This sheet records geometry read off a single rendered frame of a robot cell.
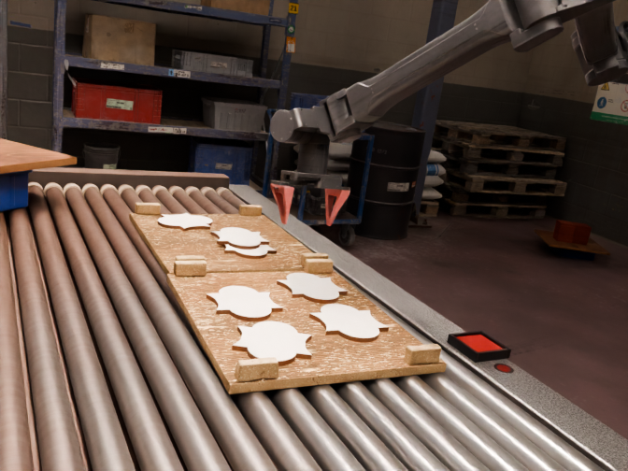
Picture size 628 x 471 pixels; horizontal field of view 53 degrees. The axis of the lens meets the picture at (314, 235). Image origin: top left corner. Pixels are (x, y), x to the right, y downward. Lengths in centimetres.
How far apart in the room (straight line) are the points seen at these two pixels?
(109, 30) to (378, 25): 270
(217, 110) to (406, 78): 446
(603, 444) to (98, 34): 480
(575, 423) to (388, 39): 598
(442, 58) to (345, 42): 552
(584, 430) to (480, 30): 59
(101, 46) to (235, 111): 117
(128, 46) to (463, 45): 450
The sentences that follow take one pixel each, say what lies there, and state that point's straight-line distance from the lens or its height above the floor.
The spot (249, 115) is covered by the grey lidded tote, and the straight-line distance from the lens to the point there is 559.
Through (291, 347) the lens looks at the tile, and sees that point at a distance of 96.
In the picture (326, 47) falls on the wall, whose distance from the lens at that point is 646.
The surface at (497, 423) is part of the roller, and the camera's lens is 94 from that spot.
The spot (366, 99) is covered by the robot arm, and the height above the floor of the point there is 130.
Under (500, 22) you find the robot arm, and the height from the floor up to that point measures 144.
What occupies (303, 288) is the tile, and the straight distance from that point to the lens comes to 119.
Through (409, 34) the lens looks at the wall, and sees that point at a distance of 689.
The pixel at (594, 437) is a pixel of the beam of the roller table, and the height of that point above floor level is 92.
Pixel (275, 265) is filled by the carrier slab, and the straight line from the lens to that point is 132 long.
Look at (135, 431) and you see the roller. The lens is 82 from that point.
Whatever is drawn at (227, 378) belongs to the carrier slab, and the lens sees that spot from 88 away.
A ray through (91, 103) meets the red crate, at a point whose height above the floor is 77.
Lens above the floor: 137
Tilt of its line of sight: 16 degrees down
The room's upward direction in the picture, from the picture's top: 8 degrees clockwise
